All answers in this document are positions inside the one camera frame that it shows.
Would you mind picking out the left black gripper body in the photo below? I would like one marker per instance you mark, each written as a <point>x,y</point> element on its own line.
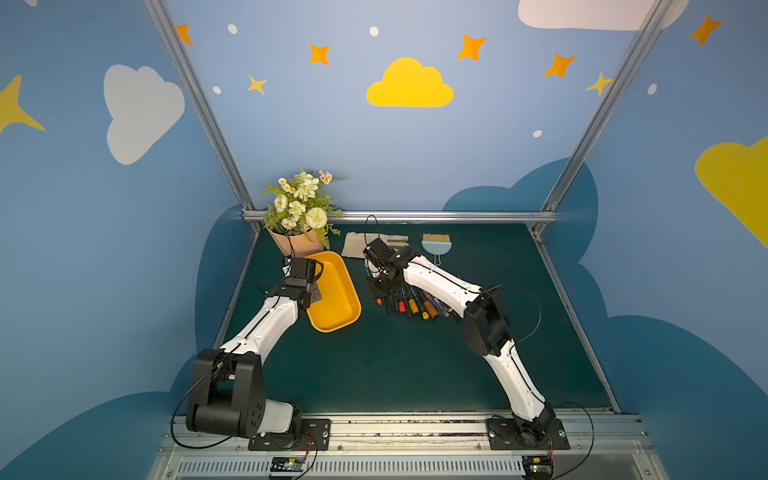
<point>308,297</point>

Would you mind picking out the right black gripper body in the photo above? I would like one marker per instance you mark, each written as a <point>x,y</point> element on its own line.
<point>381,279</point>

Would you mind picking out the yellow plastic storage box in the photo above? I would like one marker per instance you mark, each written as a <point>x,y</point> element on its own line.
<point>339,305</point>

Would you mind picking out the orange brown handle screwdriver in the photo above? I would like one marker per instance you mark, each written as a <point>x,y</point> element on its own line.
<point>430,306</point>

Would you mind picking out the black ribbed handle screwdriver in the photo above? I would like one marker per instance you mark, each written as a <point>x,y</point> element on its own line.
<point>390,305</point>

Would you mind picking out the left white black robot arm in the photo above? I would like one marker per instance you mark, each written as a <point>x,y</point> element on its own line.
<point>228,396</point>

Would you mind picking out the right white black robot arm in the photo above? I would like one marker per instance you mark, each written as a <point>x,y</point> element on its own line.
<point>486,328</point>

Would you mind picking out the beige work glove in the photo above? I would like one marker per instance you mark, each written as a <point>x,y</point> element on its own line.
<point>355,243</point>

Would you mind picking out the small blue brush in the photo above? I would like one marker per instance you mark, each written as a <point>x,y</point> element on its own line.
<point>437,245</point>

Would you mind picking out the pink pot with flowers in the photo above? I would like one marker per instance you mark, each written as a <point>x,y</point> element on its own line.
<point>299,216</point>

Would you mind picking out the left circuit board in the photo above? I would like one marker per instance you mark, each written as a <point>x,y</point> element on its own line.
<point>286,466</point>

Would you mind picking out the circuit board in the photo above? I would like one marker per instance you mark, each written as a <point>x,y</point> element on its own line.
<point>286,466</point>
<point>537,468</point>

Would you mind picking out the right circuit board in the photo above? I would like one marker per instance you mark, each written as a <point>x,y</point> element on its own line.
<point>537,468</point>

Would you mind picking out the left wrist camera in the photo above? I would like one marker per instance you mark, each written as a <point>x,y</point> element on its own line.
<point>302,272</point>

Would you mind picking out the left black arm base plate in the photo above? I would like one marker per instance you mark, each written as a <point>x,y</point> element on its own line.
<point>309,431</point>

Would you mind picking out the aluminium back frame bar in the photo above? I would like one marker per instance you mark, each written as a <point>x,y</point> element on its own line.
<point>444,217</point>

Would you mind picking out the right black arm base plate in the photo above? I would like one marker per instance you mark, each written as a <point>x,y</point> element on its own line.
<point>512,434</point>

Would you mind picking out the left aluminium frame post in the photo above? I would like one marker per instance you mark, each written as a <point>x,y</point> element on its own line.
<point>162,20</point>

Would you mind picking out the aluminium frame post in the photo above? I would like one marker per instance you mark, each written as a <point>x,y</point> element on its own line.
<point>162,20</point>
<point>630,64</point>

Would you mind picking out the aluminium front rail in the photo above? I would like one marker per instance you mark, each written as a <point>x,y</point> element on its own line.
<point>421,445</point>

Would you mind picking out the right aluminium frame post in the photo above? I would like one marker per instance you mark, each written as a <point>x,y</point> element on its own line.
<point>630,64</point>

